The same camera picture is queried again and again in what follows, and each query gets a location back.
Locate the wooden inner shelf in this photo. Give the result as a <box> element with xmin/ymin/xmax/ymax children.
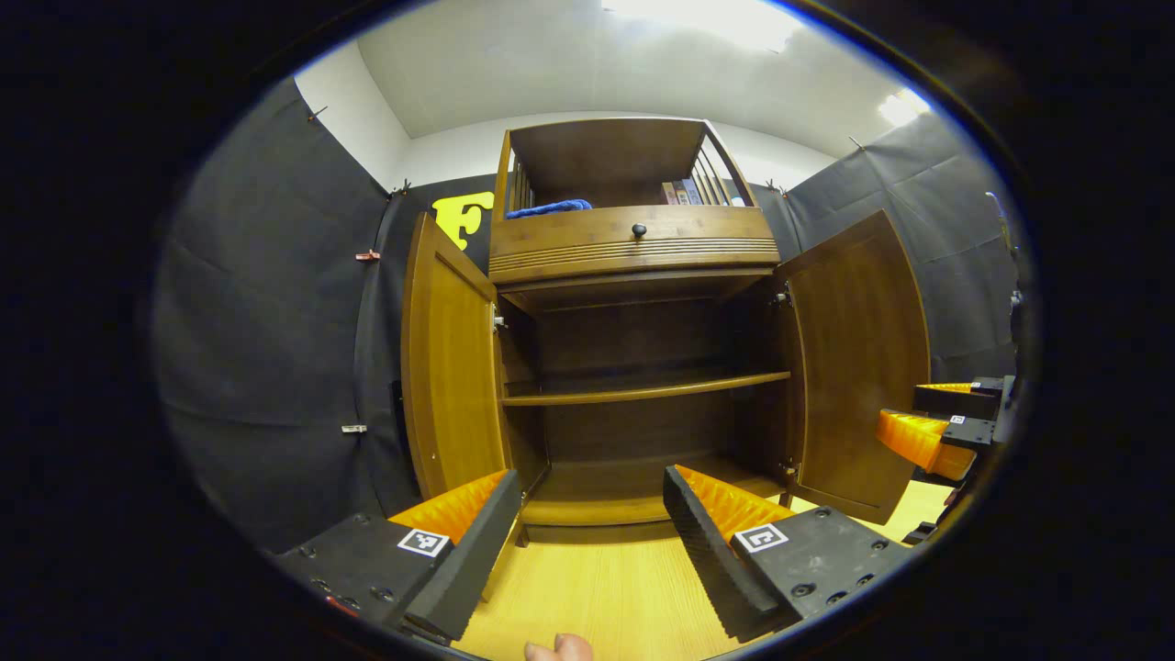
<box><xmin>501</xmin><ymin>370</ymin><xmax>792</xmax><ymax>408</ymax></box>

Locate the large ceiling light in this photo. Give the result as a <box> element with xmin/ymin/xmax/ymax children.
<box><xmin>601</xmin><ymin>0</ymin><xmax>804</xmax><ymax>51</ymax></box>

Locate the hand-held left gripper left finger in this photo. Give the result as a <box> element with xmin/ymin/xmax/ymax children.
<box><xmin>275</xmin><ymin>468</ymin><xmax>524</xmax><ymax>644</ymax></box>

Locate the small ceiling light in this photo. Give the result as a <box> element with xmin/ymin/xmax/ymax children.
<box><xmin>877</xmin><ymin>87</ymin><xmax>930</xmax><ymax>128</ymax></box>

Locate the black backdrop cloth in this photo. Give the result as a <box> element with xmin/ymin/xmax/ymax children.
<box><xmin>151</xmin><ymin>78</ymin><xmax>1034</xmax><ymax>552</ymax></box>

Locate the wooden double-door shoe cabinet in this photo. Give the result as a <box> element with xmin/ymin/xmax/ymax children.
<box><xmin>487</xmin><ymin>117</ymin><xmax>800</xmax><ymax>543</ymax></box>

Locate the blue cloth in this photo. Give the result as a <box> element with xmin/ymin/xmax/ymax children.
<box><xmin>505</xmin><ymin>198</ymin><xmax>595</xmax><ymax>220</ymax></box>

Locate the wooden drawer with black knob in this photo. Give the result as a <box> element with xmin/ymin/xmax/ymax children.
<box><xmin>487</xmin><ymin>205</ymin><xmax>781</xmax><ymax>284</ymax></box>

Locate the wooden cabinet door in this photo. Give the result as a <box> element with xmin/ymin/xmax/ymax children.
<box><xmin>400</xmin><ymin>211</ymin><xmax>515</xmax><ymax>501</ymax></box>
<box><xmin>771</xmin><ymin>209</ymin><xmax>933</xmax><ymax>526</ymax></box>

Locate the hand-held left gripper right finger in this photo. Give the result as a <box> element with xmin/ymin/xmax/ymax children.
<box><xmin>663</xmin><ymin>464</ymin><xmax>919</xmax><ymax>644</ymax></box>

